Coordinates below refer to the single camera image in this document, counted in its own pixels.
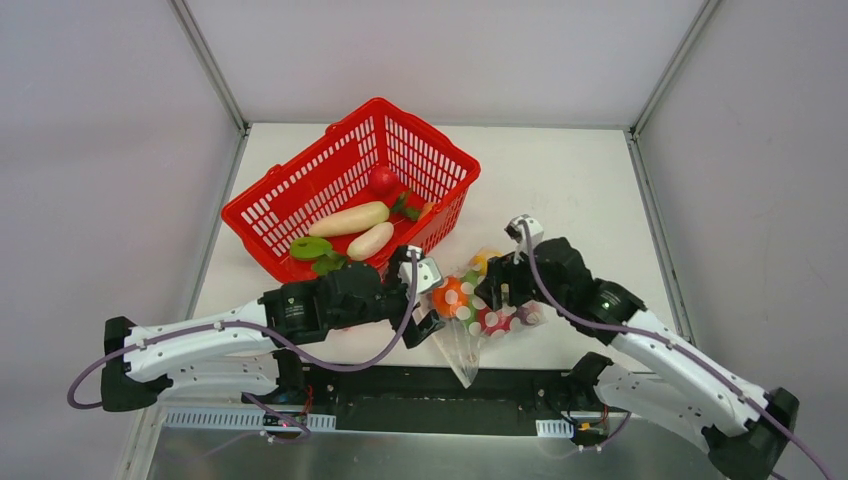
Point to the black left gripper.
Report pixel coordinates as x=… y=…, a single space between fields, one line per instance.
x=411 y=297

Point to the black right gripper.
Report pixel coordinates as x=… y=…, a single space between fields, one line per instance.
x=501 y=283

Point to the purple onion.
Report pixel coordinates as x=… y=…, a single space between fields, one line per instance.
x=530 y=315

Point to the yellow toy food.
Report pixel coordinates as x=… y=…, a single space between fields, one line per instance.
x=479 y=261

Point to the red toy food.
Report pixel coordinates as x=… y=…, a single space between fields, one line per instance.
x=493 y=323

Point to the green grape bunch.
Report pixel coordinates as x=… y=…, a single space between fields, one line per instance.
x=467 y=316

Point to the clear dotted zip top bag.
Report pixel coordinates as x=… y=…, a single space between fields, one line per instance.
x=461 y=350

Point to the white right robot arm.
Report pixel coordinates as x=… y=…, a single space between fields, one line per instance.
x=741 y=427

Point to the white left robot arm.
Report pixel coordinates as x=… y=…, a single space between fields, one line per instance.
x=144 y=363

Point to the short white radish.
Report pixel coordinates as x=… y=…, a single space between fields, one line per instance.
x=370 y=242

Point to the green pepper slice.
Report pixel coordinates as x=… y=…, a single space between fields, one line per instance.
x=309 y=248

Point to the long white radish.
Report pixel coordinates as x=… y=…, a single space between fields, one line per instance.
x=352 y=220

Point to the green leafy sprig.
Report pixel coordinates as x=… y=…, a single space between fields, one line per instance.
x=401 y=206

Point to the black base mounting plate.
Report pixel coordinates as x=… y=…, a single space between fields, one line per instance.
x=431 y=400

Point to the red plastic shopping basket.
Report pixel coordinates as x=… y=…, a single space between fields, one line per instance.
x=332 y=175

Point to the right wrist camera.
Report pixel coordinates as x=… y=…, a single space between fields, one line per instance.
x=526 y=232

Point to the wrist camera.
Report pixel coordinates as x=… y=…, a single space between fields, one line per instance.
x=526 y=232
x=416 y=270

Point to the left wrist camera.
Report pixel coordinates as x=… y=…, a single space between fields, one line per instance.
x=416 y=270

